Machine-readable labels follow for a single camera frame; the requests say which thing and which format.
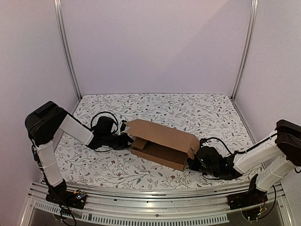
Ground left aluminium frame post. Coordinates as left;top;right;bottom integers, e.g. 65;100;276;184
54;0;82;101

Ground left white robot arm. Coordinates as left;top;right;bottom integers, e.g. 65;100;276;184
24;101;133;204

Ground right black camera cable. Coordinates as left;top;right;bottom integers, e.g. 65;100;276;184
199;137;238;156

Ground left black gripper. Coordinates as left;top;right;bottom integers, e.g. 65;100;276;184
102;132;136;151

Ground right aluminium frame post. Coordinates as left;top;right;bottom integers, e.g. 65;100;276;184
230;0;259;102

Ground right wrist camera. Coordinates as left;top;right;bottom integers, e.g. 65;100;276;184
196;146;221;174

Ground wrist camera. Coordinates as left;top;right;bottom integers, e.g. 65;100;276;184
95;116;114;136
196;146;221;174

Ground left black camera cable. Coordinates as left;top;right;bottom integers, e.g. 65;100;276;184
90;112;119;130

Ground aluminium frame post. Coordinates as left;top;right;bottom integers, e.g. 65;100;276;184
54;0;82;101
230;0;259;102

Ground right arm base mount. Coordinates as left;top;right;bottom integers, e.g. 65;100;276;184
227;174;268;210

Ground floral patterned table mat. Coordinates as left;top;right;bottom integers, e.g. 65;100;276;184
55;94;252;190

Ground brown cardboard box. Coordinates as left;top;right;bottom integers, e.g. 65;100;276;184
125;119;199;171

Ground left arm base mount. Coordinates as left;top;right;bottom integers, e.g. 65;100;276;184
46;186;87;210

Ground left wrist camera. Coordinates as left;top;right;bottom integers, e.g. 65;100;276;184
95;116;114;136

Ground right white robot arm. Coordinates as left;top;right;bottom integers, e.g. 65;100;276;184
188;120;301;205

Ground black camera cable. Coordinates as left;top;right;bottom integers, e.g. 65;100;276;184
199;137;238;156
90;112;119;130

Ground front aluminium rail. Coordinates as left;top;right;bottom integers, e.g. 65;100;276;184
20;181;292;226

